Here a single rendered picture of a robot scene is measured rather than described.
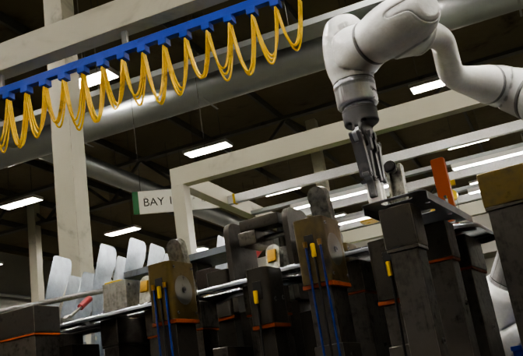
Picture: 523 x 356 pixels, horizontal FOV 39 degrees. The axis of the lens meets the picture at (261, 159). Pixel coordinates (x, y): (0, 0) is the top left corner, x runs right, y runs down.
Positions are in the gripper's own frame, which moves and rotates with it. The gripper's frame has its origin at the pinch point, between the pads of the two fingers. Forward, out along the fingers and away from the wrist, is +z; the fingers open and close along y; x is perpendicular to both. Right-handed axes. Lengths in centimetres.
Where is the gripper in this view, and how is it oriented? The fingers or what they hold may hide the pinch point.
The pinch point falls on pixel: (377, 199)
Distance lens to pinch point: 154.2
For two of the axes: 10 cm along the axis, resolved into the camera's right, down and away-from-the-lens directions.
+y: 4.9, 2.1, 8.5
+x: -8.6, 2.8, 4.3
